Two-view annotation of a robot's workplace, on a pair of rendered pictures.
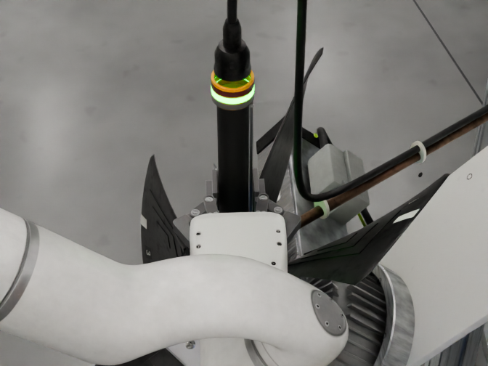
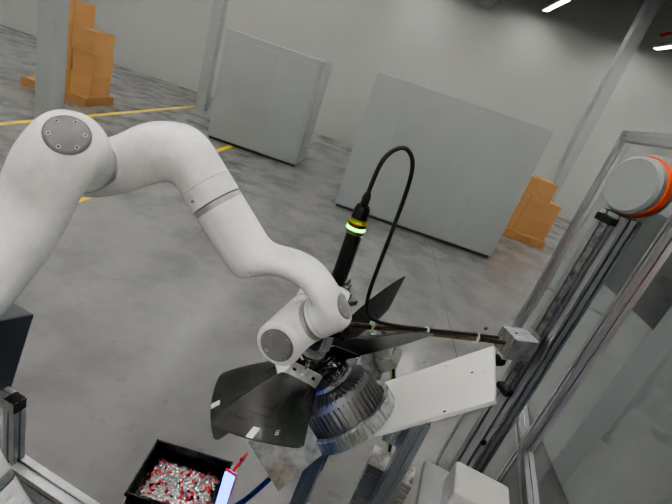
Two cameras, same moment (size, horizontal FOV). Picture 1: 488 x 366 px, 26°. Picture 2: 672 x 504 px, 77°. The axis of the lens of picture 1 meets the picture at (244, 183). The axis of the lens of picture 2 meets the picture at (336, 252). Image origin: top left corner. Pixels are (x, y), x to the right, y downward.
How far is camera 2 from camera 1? 0.43 m
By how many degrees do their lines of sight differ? 25
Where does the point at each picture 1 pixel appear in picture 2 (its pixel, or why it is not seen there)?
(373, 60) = not seen: hidden behind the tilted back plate
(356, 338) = (359, 405)
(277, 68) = not seen: hidden behind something
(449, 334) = (403, 423)
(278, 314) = (320, 283)
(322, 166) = not seen: hidden behind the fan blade
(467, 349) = (410, 451)
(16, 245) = (228, 186)
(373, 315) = (372, 400)
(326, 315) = (342, 304)
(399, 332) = (380, 413)
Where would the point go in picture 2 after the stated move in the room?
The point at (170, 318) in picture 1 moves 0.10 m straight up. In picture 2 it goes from (272, 258) to (287, 203)
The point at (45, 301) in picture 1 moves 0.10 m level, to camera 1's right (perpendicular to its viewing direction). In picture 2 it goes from (225, 215) to (276, 239)
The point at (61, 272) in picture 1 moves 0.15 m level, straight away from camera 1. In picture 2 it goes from (239, 210) to (264, 190)
